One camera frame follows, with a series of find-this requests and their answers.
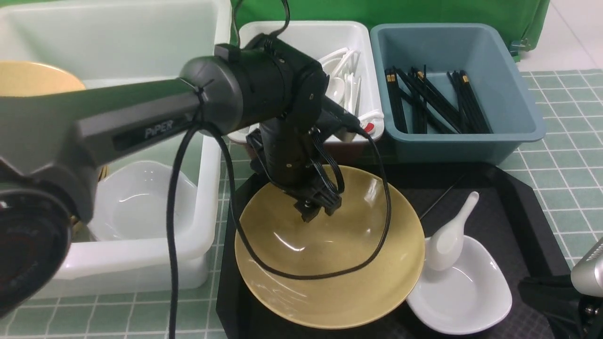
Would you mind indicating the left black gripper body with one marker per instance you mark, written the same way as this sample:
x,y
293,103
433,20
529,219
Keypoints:
x,y
290,150

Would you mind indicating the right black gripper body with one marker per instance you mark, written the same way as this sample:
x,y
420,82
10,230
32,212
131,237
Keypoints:
x,y
571,314

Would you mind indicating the tan noodle bowl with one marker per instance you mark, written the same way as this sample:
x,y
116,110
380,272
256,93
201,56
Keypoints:
x,y
326,244

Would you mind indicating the white square dish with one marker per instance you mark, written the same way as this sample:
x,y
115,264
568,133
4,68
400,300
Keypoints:
x,y
469,297

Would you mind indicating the white ceramic spoon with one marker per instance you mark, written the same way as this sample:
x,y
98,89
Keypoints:
x,y
444,248

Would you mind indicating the black chopstick gold band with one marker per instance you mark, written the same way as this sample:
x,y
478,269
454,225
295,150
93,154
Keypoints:
x,y
426,212

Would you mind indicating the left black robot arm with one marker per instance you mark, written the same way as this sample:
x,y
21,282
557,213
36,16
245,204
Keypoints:
x,y
53,146

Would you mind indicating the pile of white spoons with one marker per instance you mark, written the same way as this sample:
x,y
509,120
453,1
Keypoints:
x,y
353,85

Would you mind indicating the black serving tray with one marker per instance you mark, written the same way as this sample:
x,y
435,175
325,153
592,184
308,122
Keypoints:
x,y
508,221

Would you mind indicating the white spoon tray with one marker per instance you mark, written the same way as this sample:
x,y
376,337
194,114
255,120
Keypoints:
x,y
319,38

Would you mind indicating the blue chopstick bin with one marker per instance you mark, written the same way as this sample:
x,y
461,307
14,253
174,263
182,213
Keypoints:
x,y
477,49

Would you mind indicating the white dish in bin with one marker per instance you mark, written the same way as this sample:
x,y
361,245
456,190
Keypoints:
x,y
131,203

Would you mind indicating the pile of black chopsticks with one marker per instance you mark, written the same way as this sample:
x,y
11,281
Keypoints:
x,y
417,104

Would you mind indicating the large translucent white bin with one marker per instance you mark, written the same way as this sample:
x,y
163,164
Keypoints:
x,y
109,43

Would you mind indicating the metal clamp on backdrop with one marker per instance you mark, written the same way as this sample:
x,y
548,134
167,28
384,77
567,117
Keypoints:
x,y
517,46

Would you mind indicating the green cloth backdrop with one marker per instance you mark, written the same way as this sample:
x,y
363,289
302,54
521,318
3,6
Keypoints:
x,y
515,20

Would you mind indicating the stack of tan bowls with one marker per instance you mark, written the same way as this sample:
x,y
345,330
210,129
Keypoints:
x,y
29,79

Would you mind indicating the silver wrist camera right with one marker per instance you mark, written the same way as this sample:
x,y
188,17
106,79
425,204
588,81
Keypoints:
x,y
587,274

